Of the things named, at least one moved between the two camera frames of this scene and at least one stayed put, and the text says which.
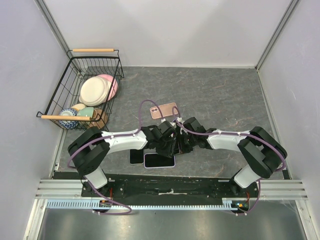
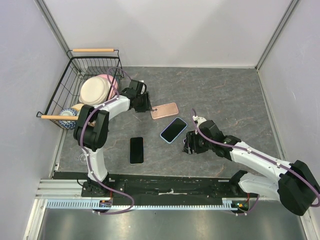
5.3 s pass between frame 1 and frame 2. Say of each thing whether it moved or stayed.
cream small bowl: stayed
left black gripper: moved
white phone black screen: stayed
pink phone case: stayed
